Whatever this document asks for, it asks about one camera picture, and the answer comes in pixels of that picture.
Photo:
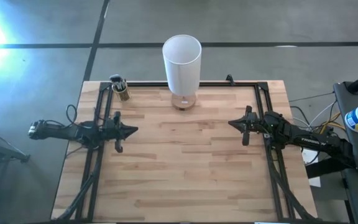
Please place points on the clear glass pen holder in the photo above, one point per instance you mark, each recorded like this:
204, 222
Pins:
124, 95

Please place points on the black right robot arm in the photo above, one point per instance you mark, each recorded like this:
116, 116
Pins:
309, 140

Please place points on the grey metal stand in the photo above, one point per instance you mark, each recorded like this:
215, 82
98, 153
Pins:
11, 154

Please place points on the short pen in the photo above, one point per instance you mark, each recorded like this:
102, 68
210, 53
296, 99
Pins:
115, 77

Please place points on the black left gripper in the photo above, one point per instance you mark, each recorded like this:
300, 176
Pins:
112, 132

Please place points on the black metal table frame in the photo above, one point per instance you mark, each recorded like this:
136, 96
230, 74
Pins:
213, 84

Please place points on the thin black makeup brush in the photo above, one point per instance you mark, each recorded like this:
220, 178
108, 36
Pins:
119, 86

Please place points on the white paper sheet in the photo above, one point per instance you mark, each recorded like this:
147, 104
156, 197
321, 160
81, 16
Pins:
315, 183

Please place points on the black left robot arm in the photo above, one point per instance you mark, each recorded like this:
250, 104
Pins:
67, 132

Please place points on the black frame clamp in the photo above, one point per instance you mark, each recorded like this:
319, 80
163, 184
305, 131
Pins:
230, 80

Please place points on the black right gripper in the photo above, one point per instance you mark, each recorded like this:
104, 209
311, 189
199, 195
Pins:
258, 124

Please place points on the white shade wooden base lamp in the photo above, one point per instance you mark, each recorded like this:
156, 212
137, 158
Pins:
182, 62

